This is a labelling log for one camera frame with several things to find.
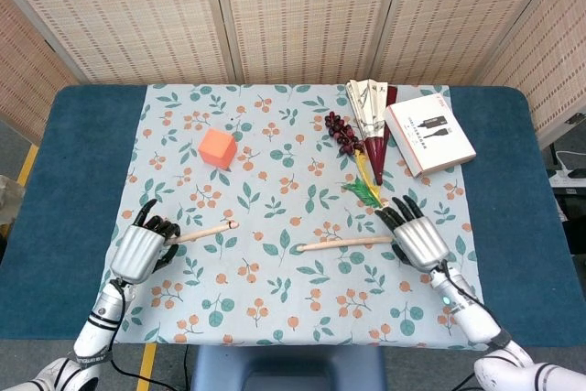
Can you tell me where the green yellow artificial plant sprig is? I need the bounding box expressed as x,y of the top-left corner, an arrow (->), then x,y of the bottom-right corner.
341,152 -> 389,212

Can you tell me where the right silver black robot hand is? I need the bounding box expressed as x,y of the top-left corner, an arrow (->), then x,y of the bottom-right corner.
374,195 -> 450,273

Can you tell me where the woven bamboo screen panel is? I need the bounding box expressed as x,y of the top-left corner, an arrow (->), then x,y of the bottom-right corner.
0,0 -> 231,86
371,0 -> 576,86
478,0 -> 586,147
0,0 -> 78,145
211,0 -> 407,86

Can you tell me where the white power strip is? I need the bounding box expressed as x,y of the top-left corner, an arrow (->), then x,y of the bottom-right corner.
548,168 -> 586,189

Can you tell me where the blue felt table cover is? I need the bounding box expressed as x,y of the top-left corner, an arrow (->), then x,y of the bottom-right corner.
0,83 -> 586,349

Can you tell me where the orange cube block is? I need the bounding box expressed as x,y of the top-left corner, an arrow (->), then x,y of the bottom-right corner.
198,127 -> 238,171

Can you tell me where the floral leaf print tablecloth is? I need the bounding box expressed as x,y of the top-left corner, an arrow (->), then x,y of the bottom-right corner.
85,82 -> 492,347

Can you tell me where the white power cable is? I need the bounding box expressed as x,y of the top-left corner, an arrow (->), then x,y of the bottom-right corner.
554,143 -> 586,173

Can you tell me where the folding fan with red ribs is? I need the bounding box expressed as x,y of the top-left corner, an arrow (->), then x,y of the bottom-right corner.
344,79 -> 400,186

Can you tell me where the white cable product box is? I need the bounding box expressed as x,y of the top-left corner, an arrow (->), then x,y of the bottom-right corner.
382,92 -> 478,179

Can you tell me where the wooden stick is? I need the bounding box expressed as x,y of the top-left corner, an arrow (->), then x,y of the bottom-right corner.
297,235 -> 395,254
163,221 -> 241,246

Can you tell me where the dark red grape bunch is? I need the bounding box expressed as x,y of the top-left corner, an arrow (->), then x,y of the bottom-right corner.
324,111 -> 366,157

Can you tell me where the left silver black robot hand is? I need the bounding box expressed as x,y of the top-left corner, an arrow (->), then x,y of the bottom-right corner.
108,199 -> 180,285

